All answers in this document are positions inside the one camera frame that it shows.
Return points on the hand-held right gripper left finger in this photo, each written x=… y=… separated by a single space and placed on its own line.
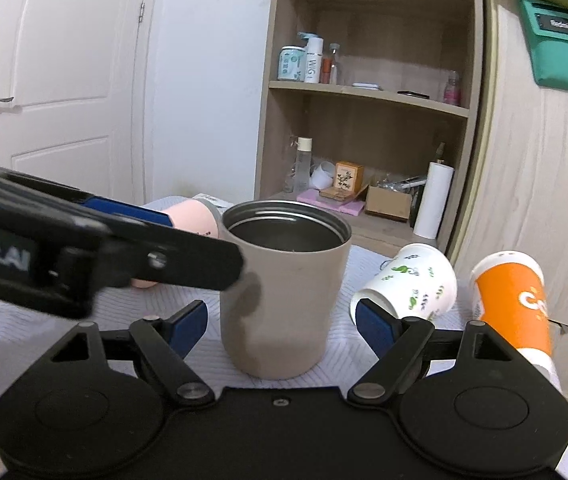
x=190 y=327

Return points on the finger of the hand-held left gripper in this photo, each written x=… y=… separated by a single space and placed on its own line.
x=199 y=262
x=131 y=212

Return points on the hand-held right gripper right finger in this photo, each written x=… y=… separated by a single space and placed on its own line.
x=374 y=326

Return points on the pink cup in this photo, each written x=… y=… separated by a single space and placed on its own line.
x=196 y=217

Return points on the beige steel-lined cup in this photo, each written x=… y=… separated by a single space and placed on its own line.
x=284 y=305

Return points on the white cup with leaf print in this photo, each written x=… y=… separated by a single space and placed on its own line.
x=414 y=275

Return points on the orange and white cup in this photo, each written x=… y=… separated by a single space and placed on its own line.
x=511 y=305

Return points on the white paper packet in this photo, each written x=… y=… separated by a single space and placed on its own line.
x=216 y=202

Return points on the small cardboard box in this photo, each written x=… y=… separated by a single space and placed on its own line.
x=388 y=205

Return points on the pink flat box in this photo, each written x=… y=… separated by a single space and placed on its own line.
x=331 y=206

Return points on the small flat wooden box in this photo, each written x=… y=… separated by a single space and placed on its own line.
x=336 y=194

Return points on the white paper towel roll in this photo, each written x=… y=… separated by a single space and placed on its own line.
x=433 y=200

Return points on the clear bottle with white cap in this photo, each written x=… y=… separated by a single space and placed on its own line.
x=303 y=165

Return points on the white mug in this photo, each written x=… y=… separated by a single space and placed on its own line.
x=322 y=176

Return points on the wooden box with plant print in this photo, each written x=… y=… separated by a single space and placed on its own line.
x=349 y=177

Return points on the white door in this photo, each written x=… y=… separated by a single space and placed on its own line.
x=59 y=75

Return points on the wooden shelf unit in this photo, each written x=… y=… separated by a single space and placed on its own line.
x=389 y=130

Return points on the teal and white jar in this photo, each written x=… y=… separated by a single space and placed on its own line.
x=290 y=64

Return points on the wooden wardrobe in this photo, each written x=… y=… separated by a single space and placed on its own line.
x=529 y=170

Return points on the white pump bottle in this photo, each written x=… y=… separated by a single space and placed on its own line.
x=314 y=62

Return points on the black phone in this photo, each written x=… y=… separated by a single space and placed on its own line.
x=413 y=94

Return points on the small bottle with red contents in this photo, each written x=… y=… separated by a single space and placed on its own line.
x=334 y=65

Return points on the white flat case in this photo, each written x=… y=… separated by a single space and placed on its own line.
x=367 y=86

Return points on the small pink bottle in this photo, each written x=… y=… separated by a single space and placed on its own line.
x=452 y=91

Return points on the teal hanging pouch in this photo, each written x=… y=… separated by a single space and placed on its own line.
x=559 y=50

